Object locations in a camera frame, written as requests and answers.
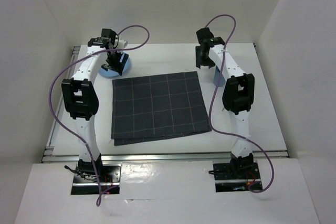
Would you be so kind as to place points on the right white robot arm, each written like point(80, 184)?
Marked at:
point(237, 98)

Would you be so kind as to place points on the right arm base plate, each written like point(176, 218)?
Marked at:
point(231, 179)

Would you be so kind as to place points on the dark grey checked cloth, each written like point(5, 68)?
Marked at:
point(158, 107)

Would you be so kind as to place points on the aluminium front rail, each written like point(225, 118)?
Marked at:
point(50, 158)

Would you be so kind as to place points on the blue plastic plate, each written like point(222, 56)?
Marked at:
point(116, 64)

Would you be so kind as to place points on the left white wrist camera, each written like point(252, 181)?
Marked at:
point(120, 44)

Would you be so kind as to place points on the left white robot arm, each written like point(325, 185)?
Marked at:
point(81, 101)

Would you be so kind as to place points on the blue plastic cup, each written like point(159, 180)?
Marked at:
point(219, 80)

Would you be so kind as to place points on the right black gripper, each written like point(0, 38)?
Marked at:
point(199, 62)

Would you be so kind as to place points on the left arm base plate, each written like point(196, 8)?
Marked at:
point(86, 183)

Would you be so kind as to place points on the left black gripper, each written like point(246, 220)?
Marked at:
point(118, 66)

